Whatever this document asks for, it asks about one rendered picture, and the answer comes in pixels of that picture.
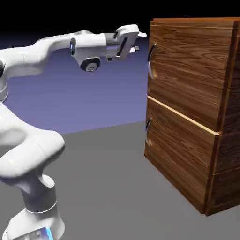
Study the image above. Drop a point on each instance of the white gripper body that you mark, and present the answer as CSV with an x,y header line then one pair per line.
x,y
129,37

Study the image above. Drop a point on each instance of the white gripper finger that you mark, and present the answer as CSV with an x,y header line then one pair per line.
x,y
142,34
135,49

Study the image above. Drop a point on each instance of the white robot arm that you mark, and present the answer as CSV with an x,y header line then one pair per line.
x,y
24,155

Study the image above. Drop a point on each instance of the large wood cabinet door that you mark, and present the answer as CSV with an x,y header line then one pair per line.
x,y
187,75

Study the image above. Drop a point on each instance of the dark wood cabinet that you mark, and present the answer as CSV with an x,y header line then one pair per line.
x,y
191,112

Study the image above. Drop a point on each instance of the small wood cabinet door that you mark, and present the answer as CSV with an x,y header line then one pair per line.
x,y
178,153

